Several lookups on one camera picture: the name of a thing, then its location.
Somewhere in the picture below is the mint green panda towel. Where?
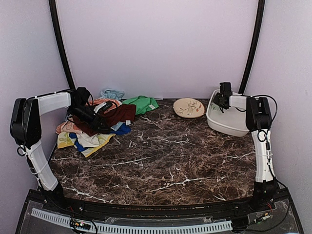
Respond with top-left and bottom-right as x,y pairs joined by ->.
211,103 -> 220,111

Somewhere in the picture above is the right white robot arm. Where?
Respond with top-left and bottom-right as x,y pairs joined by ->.
212,82 -> 278,212

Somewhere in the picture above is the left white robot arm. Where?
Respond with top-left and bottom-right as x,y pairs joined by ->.
10,87 -> 114,192

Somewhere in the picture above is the white yellow patterned towel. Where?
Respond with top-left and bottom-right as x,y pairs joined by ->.
57,132 -> 115,158

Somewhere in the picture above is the orange pink patterned towel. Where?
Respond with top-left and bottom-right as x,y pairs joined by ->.
56,98 -> 122,136

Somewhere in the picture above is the white plastic tub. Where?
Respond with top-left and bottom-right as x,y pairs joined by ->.
206,89 -> 249,137

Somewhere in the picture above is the royal blue towel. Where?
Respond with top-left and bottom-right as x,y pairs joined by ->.
69,123 -> 131,152

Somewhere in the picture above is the dark red towel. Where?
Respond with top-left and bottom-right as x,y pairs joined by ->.
72,104 -> 137,137

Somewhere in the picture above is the light blue towel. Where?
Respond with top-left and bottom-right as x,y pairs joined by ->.
100,89 -> 125,100

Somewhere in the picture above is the beige bird ceramic plate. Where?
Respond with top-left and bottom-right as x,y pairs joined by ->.
173,98 -> 205,118

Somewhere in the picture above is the bright green towel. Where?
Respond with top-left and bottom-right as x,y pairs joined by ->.
122,96 -> 159,115

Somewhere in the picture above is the small green circuit board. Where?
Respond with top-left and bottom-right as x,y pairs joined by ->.
70,219 -> 91,230

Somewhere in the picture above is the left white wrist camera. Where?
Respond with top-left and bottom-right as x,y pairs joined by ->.
94,101 -> 114,113

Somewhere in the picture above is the black camera cable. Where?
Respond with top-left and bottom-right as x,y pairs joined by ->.
87,97 -> 122,120

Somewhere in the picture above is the black front table rail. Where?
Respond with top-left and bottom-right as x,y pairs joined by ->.
40,196 -> 268,219

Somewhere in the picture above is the left black frame post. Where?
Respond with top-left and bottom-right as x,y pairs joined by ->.
48,0 -> 76,89

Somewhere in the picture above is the black frame post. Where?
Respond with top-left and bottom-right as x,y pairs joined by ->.
238,0 -> 266,94
48,0 -> 76,89

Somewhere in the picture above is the right black frame post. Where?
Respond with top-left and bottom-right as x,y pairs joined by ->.
238,0 -> 266,94

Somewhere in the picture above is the white slotted cable duct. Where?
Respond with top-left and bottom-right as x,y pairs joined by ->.
30,208 -> 233,234

